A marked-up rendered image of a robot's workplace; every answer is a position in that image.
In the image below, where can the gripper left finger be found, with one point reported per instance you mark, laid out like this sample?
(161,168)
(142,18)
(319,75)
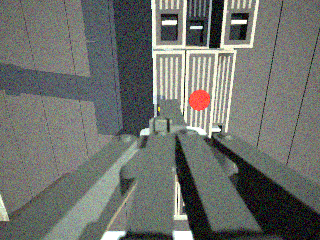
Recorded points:
(84,204)

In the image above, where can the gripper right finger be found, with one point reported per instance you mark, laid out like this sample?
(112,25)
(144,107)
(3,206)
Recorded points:
(265,200)

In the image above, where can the black metal rack frame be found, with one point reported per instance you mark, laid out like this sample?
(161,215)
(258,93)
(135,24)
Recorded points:
(75,74)

